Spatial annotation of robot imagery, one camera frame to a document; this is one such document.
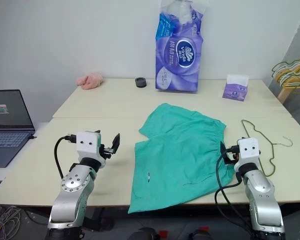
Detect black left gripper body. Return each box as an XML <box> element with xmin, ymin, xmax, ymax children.
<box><xmin>99</xmin><ymin>142</ymin><xmax>116</xmax><ymax>161</ymax></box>

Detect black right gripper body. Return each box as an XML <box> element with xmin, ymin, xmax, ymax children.
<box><xmin>224</xmin><ymin>145</ymin><xmax>240</xmax><ymax>165</ymax></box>

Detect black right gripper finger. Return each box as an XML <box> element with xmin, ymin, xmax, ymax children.
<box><xmin>219</xmin><ymin>140</ymin><xmax>228</xmax><ymax>161</ymax></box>

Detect olive wire clothes hanger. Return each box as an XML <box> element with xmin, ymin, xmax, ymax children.
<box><xmin>240</xmin><ymin>119</ymin><xmax>295</xmax><ymax>177</ymax></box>

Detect green shorts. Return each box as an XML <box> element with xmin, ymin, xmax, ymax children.
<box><xmin>127</xmin><ymin>102</ymin><xmax>237</xmax><ymax>215</ymax></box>

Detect pink fluffy cloth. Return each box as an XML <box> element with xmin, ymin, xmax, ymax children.
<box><xmin>75</xmin><ymin>72</ymin><xmax>105</xmax><ymax>91</ymax></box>

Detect small purple tissue pack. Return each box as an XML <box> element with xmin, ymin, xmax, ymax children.
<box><xmin>221</xmin><ymin>73</ymin><xmax>250</xmax><ymax>102</ymax></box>

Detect black round puck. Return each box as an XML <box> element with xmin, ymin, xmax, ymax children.
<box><xmin>134</xmin><ymin>77</ymin><xmax>148</xmax><ymax>89</ymax></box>

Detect light wooden clothes rack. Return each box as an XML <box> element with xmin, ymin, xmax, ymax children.
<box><xmin>277</xmin><ymin>41</ymin><xmax>300</xmax><ymax>106</ymax></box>

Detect dark rounded shape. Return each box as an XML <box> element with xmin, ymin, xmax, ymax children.
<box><xmin>130</xmin><ymin>226</ymin><xmax>161</xmax><ymax>240</ymax></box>
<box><xmin>189</xmin><ymin>228</ymin><xmax>216</xmax><ymax>240</ymax></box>

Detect dark laptop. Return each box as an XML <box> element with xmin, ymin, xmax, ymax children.
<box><xmin>0</xmin><ymin>89</ymin><xmax>37</xmax><ymax>169</ymax></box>

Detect large purple tissue roll pack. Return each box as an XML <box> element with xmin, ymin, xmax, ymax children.
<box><xmin>154</xmin><ymin>0</ymin><xmax>206</xmax><ymax>95</ymax></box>

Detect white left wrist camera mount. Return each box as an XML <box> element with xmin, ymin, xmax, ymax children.
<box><xmin>76</xmin><ymin>131</ymin><xmax>103</xmax><ymax>161</ymax></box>

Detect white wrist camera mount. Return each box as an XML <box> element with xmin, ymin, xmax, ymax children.
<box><xmin>76</xmin><ymin>131</ymin><xmax>103</xmax><ymax>161</ymax></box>
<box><xmin>233</xmin><ymin>136</ymin><xmax>262</xmax><ymax>174</ymax></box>

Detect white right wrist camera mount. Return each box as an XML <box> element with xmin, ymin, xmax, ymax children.
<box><xmin>233</xmin><ymin>136</ymin><xmax>262</xmax><ymax>174</ymax></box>

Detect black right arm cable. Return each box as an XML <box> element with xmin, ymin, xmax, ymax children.
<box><xmin>214</xmin><ymin>154</ymin><xmax>256</xmax><ymax>240</ymax></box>

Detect grey floor cable bundle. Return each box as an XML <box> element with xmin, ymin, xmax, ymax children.
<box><xmin>0</xmin><ymin>204</ymin><xmax>24</xmax><ymax>240</ymax></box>

